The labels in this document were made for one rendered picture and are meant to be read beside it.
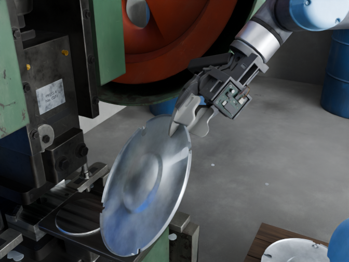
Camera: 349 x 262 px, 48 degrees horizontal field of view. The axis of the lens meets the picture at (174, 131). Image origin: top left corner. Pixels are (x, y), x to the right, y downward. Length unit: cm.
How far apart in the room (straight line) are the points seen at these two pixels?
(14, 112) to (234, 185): 182
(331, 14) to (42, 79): 51
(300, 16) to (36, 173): 56
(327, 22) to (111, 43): 44
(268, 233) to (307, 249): 15
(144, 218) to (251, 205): 154
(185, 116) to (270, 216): 152
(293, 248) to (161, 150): 83
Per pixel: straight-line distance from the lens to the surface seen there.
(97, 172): 111
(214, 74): 70
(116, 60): 88
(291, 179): 249
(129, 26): 110
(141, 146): 83
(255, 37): 71
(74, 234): 88
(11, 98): 67
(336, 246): 51
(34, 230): 93
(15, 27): 68
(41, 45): 77
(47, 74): 79
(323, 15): 62
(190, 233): 109
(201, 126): 73
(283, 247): 146
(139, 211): 75
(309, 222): 219
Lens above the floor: 136
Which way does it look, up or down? 28 degrees down
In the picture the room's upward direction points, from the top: straight up
